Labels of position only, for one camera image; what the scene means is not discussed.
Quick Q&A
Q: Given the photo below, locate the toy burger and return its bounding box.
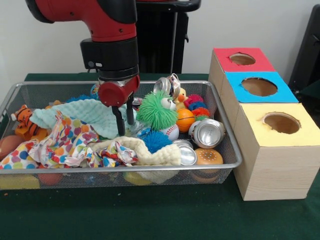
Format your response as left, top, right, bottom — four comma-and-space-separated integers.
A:
194, 147, 224, 168

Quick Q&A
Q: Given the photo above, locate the shallow wire mesh bin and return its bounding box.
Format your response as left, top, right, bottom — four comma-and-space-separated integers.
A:
0, 80, 243, 190

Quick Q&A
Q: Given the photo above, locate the cream knitted cloth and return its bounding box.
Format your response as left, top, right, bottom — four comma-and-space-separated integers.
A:
90, 136, 182, 167

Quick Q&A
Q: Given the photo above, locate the wooden box with three holes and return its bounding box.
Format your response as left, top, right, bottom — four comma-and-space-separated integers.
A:
207, 47, 320, 202

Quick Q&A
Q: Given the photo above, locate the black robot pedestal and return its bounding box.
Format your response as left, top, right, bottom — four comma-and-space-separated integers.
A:
135, 0, 202, 75

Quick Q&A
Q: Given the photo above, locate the blue spiky rubber ball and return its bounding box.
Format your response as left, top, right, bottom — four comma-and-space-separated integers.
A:
142, 130, 172, 154

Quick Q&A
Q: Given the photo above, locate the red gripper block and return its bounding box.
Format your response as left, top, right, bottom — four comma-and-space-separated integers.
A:
98, 75, 141, 137

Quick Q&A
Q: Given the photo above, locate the brown toy football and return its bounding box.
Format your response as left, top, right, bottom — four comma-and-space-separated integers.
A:
0, 135, 24, 161

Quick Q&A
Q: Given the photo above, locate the polka dot colourful cloth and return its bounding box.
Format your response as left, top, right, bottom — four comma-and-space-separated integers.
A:
0, 114, 140, 171

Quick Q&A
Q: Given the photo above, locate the green spiky rubber ball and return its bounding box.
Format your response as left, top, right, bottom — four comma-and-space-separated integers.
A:
136, 91, 178, 130

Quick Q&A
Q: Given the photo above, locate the smooth silver can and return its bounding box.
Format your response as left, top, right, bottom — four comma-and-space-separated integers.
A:
192, 118, 226, 149

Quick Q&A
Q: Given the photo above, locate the crushed silver can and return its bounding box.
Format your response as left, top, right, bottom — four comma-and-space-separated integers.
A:
153, 74, 182, 99

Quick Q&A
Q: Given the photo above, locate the dark green side table cloth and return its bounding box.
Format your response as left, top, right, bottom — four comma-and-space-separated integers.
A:
299, 79, 320, 101

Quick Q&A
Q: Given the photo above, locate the small orange basketball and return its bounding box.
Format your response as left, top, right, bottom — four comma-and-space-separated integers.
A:
176, 108, 196, 133

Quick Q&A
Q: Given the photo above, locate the mint green fuzzy cloth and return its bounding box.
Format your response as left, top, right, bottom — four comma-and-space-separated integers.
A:
30, 99, 136, 140

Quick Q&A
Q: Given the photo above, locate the black upright panel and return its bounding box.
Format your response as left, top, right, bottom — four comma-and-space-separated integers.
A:
289, 4, 320, 101

